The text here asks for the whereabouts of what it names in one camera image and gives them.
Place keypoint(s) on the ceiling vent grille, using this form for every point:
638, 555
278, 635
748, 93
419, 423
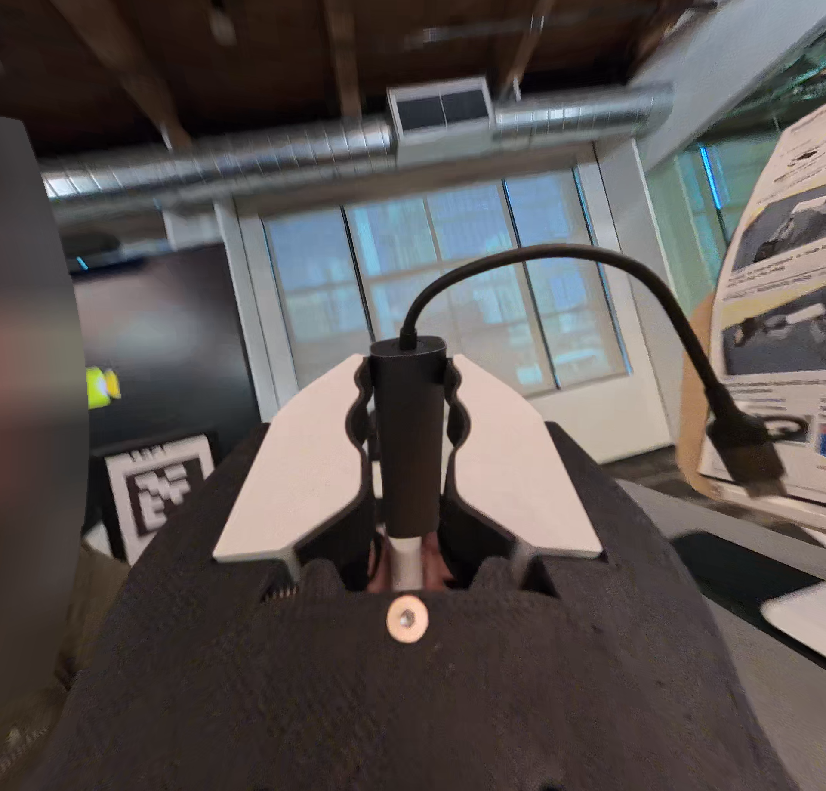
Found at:
442, 110

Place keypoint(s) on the dark flat slab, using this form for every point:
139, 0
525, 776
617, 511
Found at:
742, 558

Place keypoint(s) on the window with white blinds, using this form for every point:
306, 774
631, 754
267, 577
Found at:
387, 242

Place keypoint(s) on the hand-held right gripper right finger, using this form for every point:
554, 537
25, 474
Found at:
523, 481

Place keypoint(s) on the person's left hand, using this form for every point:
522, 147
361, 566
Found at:
439, 565

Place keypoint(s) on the printed instruction poster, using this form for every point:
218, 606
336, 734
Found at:
774, 326

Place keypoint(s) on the silver spiral air duct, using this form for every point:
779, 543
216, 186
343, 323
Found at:
258, 158

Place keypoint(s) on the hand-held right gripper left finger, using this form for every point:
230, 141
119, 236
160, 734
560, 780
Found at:
297, 481

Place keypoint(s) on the large black wall screen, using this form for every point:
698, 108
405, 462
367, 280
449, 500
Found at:
180, 339

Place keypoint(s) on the framed marker sign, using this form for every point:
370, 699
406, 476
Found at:
161, 487

